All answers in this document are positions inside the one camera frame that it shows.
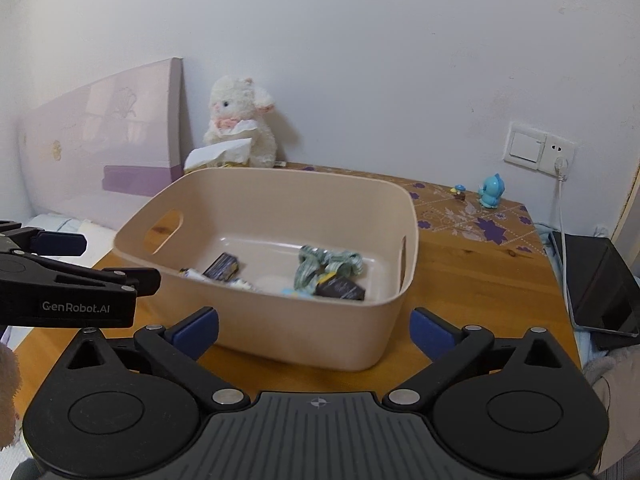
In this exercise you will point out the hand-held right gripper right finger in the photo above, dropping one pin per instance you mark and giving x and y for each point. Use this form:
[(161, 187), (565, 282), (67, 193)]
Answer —
[(430, 332)]

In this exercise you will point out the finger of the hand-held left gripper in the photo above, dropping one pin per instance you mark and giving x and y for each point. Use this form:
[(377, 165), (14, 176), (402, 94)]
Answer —
[(142, 280), (62, 243)]

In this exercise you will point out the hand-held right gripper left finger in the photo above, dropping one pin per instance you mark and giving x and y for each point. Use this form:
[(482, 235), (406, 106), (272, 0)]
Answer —
[(197, 332)]

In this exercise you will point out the blue white patterned card box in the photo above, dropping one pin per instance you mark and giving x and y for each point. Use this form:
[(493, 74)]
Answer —
[(224, 265)]

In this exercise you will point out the beige plastic bin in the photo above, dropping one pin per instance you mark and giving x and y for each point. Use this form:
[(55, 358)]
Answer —
[(300, 330)]

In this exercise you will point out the green checked scrunchie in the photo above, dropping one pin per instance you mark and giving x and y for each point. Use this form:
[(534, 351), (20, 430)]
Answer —
[(307, 270)]

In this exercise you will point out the white bed blanket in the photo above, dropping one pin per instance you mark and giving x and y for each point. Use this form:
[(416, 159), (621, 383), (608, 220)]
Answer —
[(70, 240)]

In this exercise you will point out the beige fuzzy cloth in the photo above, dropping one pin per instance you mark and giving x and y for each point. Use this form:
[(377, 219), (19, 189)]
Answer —
[(9, 395)]

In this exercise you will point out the floral table mat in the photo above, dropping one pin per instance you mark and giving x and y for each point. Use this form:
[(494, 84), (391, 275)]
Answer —
[(450, 215)]

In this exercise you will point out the pink bed headboard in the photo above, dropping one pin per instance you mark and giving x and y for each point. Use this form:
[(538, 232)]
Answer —
[(110, 125)]

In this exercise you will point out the small mushroom figurine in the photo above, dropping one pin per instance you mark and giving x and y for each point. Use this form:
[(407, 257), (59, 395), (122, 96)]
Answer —
[(457, 194)]

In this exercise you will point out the light blue cloth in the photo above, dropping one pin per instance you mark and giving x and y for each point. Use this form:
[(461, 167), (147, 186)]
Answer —
[(545, 240)]

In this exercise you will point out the blue figurine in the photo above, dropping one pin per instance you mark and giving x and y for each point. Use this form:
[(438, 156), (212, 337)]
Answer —
[(491, 191)]

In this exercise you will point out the black tablet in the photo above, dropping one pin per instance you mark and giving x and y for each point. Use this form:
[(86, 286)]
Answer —
[(600, 285)]

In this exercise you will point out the white plush sheep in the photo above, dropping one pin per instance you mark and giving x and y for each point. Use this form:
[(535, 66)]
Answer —
[(240, 110)]

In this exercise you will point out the grey cloth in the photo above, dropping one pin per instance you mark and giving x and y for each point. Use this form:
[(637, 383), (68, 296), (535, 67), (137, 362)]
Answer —
[(617, 410)]

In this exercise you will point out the white wooden shelf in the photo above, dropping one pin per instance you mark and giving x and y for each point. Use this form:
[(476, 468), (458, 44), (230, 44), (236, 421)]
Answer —
[(631, 220)]

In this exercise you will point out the white wall switch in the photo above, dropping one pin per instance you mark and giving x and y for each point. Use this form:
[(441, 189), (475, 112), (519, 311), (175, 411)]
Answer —
[(525, 146)]

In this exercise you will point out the white wall socket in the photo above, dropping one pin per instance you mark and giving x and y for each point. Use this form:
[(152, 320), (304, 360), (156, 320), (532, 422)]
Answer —
[(561, 152)]

